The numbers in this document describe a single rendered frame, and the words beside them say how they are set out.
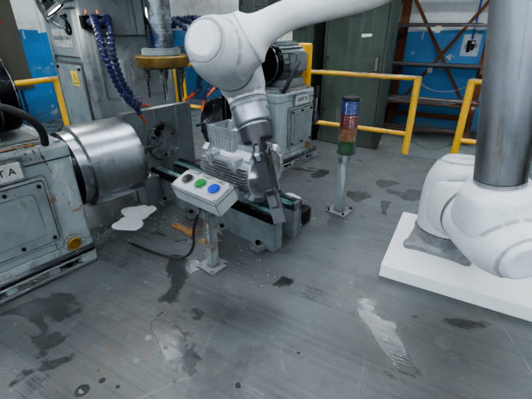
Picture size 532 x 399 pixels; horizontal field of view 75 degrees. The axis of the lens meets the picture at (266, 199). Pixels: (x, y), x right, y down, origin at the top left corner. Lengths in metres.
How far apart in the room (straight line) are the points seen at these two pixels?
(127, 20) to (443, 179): 1.19
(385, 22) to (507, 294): 3.49
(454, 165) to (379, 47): 3.28
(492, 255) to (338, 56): 3.69
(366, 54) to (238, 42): 3.64
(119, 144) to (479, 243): 0.96
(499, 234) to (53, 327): 1.00
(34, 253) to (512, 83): 1.13
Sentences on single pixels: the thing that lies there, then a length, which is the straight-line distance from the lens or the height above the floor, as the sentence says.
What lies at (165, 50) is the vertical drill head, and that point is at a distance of 1.29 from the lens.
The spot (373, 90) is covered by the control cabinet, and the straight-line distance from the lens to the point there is 4.28.
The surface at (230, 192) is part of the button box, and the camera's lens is 0.86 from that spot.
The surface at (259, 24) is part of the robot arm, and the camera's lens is 0.70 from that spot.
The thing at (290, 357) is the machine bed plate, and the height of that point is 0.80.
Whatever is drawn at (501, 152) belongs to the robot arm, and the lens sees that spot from 0.84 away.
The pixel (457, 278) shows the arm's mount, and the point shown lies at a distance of 1.05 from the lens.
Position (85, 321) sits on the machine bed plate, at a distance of 0.97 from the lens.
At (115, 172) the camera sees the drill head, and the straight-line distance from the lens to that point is 1.11.
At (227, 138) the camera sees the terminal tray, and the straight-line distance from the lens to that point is 1.08.
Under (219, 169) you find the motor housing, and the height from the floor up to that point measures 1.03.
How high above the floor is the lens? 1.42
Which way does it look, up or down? 26 degrees down
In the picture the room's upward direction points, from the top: straight up
